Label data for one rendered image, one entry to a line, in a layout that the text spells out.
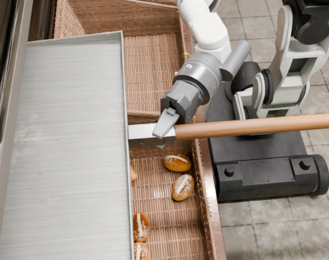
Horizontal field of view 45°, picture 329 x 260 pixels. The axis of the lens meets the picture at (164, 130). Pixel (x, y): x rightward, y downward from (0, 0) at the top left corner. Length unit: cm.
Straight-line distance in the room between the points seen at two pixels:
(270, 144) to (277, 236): 44
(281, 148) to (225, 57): 119
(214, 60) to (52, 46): 37
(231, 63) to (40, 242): 50
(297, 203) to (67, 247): 154
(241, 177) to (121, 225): 119
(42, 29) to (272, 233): 136
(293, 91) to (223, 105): 61
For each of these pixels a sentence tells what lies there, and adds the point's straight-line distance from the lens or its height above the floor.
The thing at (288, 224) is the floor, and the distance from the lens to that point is 204.
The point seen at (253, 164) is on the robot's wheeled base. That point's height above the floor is 19.
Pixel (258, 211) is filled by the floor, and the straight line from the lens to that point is 202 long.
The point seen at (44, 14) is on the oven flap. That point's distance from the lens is 140.
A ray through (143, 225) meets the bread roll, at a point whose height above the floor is 64.
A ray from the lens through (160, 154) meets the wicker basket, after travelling 142.
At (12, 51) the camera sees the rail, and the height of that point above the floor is 143.
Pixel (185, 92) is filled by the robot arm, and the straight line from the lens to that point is 77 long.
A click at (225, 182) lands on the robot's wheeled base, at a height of 21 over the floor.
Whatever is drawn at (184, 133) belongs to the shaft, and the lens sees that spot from 75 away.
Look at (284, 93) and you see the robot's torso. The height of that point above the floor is 67.
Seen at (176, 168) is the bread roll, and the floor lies 62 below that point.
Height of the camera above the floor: 185
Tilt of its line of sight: 58 degrees down
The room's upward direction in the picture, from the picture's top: straight up
